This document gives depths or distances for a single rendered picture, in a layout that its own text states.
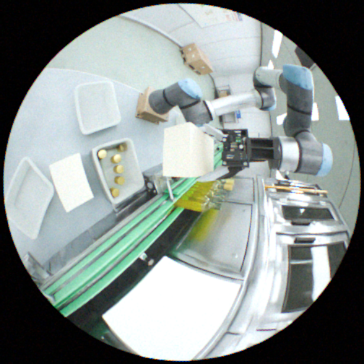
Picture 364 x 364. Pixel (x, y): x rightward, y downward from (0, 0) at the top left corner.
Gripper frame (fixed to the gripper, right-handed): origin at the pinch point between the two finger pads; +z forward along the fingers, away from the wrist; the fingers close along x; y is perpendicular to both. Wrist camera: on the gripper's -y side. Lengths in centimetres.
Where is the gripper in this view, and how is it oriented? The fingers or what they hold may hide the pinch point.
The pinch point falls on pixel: (197, 154)
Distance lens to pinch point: 30.7
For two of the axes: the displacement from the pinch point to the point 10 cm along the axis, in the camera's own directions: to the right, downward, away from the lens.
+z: -8.3, -0.8, 5.6
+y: -5.6, 0.9, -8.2
